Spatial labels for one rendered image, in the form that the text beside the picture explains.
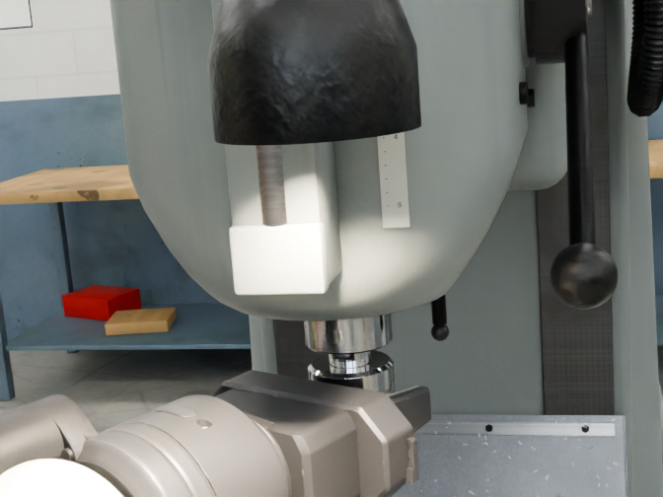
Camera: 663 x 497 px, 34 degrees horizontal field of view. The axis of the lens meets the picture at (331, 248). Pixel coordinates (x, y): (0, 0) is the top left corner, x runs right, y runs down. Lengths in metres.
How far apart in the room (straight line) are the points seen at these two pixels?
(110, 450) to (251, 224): 0.11
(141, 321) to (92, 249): 0.79
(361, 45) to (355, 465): 0.25
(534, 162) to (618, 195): 0.29
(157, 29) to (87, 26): 4.72
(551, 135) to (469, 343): 0.35
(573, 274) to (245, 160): 0.15
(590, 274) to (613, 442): 0.51
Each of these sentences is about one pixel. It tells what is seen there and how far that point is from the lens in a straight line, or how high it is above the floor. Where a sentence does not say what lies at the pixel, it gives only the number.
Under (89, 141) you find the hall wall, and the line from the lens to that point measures 5.26.
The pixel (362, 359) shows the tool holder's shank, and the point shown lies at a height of 1.27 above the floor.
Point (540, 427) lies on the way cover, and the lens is 0.99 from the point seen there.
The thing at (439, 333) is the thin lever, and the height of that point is 1.29.
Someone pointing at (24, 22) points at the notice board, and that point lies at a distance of 5.36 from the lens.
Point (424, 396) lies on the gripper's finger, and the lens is 0.61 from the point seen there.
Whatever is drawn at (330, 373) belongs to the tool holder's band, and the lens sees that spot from 0.58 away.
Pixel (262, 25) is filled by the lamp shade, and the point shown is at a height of 1.45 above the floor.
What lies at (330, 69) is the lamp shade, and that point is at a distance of 0.35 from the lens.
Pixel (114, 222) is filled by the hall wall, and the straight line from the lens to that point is 5.27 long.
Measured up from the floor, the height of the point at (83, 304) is 0.30.
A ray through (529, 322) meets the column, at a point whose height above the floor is 1.18.
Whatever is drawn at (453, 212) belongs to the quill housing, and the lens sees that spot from 0.49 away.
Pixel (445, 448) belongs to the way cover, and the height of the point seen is 1.07.
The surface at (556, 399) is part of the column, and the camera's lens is 0.99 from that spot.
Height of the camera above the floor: 1.45
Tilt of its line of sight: 12 degrees down
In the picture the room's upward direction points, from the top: 4 degrees counter-clockwise
